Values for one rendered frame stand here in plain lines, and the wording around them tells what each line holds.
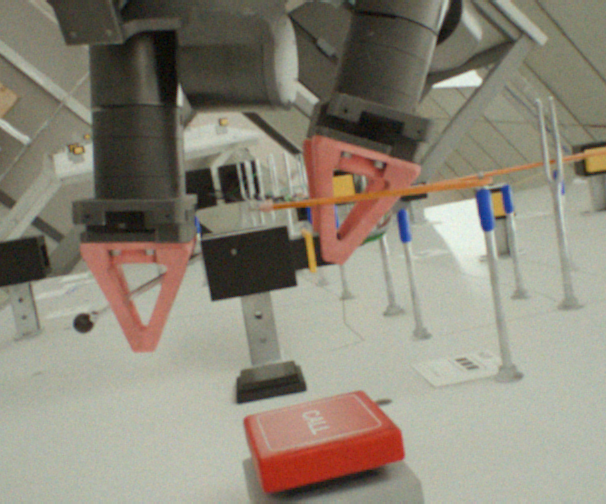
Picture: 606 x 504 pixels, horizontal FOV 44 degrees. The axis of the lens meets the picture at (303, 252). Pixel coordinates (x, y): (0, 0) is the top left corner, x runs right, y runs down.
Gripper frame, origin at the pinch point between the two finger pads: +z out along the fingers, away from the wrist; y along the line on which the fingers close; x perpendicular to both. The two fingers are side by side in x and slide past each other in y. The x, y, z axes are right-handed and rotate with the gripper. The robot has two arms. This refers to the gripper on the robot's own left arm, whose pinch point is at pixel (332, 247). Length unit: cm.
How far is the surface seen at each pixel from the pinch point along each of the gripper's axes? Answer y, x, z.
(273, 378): -7.5, 2.4, 7.5
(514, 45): 101, -41, -41
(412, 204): 71, -23, -5
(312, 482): -24.1, 2.4, 6.1
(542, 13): 387, -146, -135
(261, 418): -21.1, 4.3, 5.4
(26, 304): 28.4, 24.1, 15.9
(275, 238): -1.9, 3.9, 0.3
